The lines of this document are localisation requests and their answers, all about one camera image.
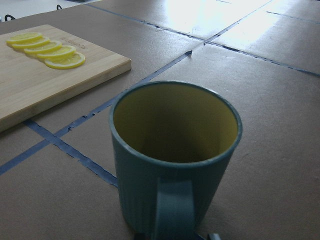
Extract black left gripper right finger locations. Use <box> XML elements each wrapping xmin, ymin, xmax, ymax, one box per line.
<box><xmin>207</xmin><ymin>233</ymin><xmax>221</xmax><ymax>240</ymax></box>

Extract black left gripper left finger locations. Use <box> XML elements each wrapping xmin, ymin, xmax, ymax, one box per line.
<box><xmin>133</xmin><ymin>232</ymin><xmax>146</xmax><ymax>240</ymax></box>

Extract teal mug yellow inside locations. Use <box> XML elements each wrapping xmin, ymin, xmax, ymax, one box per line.
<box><xmin>109</xmin><ymin>81</ymin><xmax>242</xmax><ymax>240</ymax></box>

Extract bamboo cutting board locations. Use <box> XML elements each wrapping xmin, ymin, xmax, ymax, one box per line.
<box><xmin>0</xmin><ymin>24</ymin><xmax>132</xmax><ymax>131</ymax></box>

